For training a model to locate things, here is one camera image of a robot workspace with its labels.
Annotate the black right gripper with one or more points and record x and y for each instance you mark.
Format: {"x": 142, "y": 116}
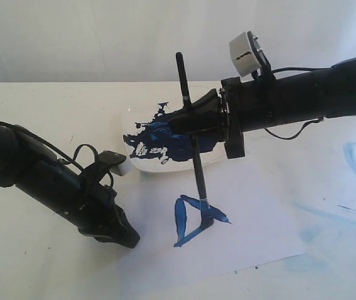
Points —
{"x": 251, "y": 105}

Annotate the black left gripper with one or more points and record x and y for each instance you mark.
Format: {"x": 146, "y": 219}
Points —
{"x": 84, "y": 203}

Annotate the black paintbrush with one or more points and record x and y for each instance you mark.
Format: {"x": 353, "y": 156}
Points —
{"x": 206, "y": 221}

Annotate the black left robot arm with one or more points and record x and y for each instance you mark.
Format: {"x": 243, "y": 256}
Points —
{"x": 20, "y": 149}

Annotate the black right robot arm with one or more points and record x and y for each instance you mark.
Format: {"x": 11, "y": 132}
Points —
{"x": 321, "y": 93}

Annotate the white square paint plate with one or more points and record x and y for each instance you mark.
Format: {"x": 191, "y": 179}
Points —
{"x": 151, "y": 146}

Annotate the white paper sheet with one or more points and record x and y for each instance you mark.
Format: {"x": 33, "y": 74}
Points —
{"x": 258, "y": 229}

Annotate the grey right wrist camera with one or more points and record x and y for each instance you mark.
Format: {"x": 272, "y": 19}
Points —
{"x": 246, "y": 54}

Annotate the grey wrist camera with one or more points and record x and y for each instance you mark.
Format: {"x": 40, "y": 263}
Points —
{"x": 114, "y": 163}
{"x": 246, "y": 54}

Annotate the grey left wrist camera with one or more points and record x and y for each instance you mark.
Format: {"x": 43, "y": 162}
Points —
{"x": 114, "y": 163}

